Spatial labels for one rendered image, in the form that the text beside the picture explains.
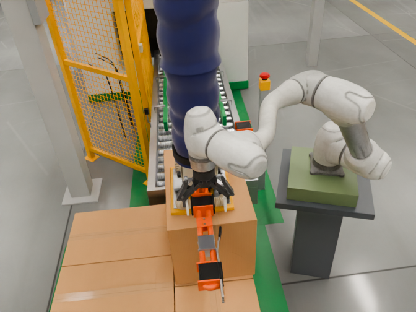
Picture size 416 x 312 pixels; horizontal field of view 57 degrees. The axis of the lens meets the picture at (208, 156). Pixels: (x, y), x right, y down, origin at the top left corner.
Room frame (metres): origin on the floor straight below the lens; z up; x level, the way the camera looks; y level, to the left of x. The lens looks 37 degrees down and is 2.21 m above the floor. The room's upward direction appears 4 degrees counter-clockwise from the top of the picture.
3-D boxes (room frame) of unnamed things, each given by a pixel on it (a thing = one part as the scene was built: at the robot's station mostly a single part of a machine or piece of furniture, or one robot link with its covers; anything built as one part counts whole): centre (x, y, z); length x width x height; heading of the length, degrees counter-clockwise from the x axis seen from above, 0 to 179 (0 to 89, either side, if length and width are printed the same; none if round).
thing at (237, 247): (1.46, 0.02, 0.75); 0.60 x 0.40 x 0.40; 4
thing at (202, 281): (0.81, 0.03, 1.08); 0.08 x 0.07 x 0.05; 2
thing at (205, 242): (0.95, 0.03, 1.07); 0.07 x 0.07 x 0.04; 2
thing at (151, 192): (1.82, 0.05, 0.58); 0.70 x 0.03 x 0.06; 93
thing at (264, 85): (2.42, -0.43, 0.50); 0.07 x 0.07 x 1.00; 3
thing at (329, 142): (1.63, -0.66, 1.01); 0.18 x 0.16 x 0.22; 41
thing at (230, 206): (1.41, -0.05, 0.97); 0.34 x 0.10 x 0.05; 2
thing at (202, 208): (1.16, 0.04, 1.08); 0.10 x 0.08 x 0.06; 92
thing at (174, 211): (1.41, 0.14, 0.97); 0.34 x 0.10 x 0.05; 2
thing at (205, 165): (1.00, 0.02, 1.45); 0.09 x 0.09 x 0.06
